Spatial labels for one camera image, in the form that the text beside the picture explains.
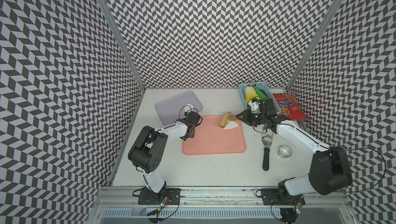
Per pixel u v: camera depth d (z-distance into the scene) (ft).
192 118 2.53
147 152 1.56
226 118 2.99
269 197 2.42
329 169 1.41
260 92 3.59
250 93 3.51
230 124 3.00
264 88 3.69
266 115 2.18
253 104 2.59
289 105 3.34
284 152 2.91
